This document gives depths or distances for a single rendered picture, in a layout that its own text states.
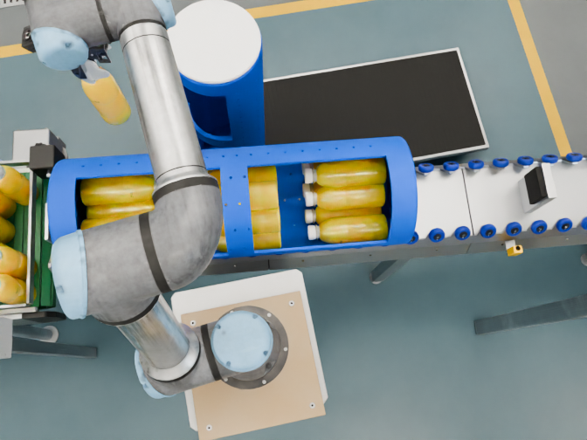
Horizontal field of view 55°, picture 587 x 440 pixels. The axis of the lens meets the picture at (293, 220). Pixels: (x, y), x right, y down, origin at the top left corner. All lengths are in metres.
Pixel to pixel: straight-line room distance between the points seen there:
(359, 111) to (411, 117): 0.24
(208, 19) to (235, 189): 0.63
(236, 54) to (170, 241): 1.04
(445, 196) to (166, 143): 1.08
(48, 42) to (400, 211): 0.85
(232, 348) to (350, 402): 1.46
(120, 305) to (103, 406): 1.81
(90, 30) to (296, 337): 0.79
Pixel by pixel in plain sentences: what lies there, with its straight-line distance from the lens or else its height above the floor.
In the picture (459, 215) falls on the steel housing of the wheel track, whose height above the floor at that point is 0.93.
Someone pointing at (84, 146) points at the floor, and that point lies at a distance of 2.85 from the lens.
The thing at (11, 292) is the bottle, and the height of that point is 1.05.
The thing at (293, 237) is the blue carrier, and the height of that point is 0.98.
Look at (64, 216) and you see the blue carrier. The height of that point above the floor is 1.23.
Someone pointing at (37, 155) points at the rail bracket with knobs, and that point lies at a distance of 1.75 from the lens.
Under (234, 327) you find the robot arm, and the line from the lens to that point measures 1.13.
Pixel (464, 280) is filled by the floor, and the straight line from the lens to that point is 2.69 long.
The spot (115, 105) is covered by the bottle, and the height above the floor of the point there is 1.31.
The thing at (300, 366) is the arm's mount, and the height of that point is 1.16.
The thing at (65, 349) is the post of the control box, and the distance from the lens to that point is 2.26.
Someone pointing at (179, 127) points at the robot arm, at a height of 1.76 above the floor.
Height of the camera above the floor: 2.51
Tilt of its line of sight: 75 degrees down
